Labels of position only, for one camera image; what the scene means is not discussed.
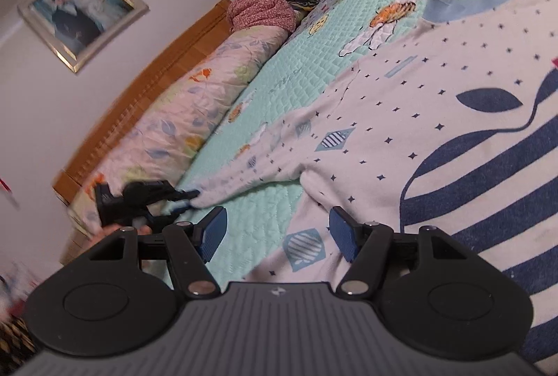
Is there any floral pillow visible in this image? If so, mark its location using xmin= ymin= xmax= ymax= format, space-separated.
xmin=69 ymin=24 xmax=291 ymax=238

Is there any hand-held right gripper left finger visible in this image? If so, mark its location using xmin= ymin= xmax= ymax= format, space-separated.
xmin=88 ymin=205 xmax=229 ymax=299

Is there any person's left hand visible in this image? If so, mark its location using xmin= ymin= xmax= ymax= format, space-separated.
xmin=91 ymin=225 xmax=153 ymax=247

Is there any framed wedding photo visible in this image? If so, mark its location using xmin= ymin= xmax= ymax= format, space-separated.
xmin=16 ymin=0 xmax=151 ymax=75

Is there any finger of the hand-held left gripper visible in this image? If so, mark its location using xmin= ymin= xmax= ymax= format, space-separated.
xmin=138 ymin=203 xmax=193 ymax=226
xmin=122 ymin=180 xmax=202 ymax=205

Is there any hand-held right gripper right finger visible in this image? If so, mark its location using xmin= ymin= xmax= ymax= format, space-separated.
xmin=329 ymin=205 xmax=470 ymax=299

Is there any wooden headboard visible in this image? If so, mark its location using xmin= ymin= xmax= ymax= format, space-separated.
xmin=51 ymin=0 xmax=233 ymax=264

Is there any mint bee print bedspread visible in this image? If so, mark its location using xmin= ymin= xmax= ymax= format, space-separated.
xmin=174 ymin=0 xmax=537 ymax=285

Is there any white star print shirt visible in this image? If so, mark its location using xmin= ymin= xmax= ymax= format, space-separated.
xmin=189 ymin=0 xmax=558 ymax=369

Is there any floor clutter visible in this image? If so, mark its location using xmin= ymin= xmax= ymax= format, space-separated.
xmin=0 ymin=262 xmax=41 ymax=369

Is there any pink knitted blanket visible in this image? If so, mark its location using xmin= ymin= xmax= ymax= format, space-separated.
xmin=226 ymin=0 xmax=322 ymax=33

